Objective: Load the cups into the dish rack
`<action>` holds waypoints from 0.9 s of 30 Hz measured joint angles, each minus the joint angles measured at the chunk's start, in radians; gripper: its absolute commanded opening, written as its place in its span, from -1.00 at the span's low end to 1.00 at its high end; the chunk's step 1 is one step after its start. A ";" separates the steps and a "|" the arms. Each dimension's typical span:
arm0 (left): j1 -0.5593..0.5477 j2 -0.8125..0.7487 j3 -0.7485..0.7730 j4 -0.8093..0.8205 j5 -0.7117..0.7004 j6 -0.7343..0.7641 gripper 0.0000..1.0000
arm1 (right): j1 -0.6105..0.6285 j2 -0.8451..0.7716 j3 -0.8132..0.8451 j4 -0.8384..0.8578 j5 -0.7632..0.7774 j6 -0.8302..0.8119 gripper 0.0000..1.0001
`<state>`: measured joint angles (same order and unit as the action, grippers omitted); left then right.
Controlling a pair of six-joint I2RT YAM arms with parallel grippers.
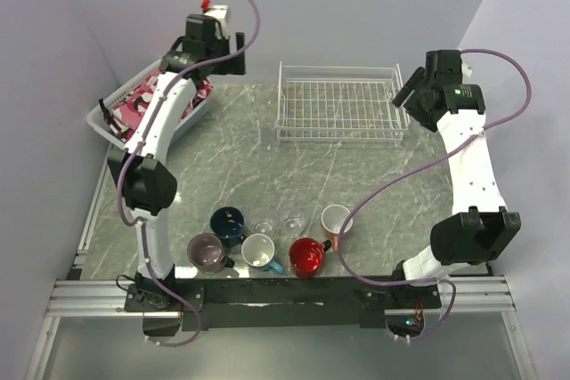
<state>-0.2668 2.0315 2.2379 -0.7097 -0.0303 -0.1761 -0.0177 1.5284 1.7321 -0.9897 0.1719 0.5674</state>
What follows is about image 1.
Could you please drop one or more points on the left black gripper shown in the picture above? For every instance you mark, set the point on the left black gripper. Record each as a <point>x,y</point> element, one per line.
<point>235,66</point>

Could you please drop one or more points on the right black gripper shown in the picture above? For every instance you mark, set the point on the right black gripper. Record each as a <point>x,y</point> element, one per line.
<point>417,83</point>

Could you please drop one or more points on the white wire dish rack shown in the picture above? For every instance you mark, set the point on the white wire dish rack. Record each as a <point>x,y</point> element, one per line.
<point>331,103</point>

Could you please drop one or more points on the salmon pink mug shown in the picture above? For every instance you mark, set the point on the salmon pink mug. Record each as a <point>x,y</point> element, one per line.
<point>332,219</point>

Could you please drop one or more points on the clear glass tumbler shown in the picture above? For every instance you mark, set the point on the clear glass tumbler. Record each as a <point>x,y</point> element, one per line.
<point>294,224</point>
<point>266,226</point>

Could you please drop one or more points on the light blue floral mug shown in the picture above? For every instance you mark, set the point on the light blue floral mug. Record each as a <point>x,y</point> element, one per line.
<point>258,252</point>

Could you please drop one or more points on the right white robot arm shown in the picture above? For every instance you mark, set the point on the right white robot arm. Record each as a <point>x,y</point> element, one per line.
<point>480,225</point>

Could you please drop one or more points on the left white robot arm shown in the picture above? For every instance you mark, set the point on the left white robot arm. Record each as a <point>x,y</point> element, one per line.
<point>146,188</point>

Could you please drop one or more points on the pink camouflage cloth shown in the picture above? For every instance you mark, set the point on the pink camouflage cloth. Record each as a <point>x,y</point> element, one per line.
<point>124,119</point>

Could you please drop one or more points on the white plastic basket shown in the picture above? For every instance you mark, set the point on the white plastic basket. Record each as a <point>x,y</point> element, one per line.
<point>191,115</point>

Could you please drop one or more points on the dark blue mug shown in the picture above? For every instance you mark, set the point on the dark blue mug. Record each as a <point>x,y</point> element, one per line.
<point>228,224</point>

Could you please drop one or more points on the red mug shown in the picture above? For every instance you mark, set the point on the red mug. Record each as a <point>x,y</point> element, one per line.
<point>306,256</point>

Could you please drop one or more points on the purple grey mug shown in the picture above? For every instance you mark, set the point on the purple grey mug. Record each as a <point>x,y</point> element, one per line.
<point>206,252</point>

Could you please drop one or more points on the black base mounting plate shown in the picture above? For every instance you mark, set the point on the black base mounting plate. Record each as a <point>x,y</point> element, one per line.
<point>288,302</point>

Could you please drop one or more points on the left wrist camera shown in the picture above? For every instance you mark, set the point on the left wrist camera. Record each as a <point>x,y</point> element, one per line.
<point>219,15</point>

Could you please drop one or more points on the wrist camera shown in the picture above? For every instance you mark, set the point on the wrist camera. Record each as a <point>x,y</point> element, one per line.
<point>466,71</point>
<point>219,15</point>

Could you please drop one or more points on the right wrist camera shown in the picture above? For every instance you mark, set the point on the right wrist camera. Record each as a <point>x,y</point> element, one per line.
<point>466,71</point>

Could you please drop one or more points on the aluminium frame rail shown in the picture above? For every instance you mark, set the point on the aluminium frame rail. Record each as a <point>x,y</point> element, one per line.
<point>101,298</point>

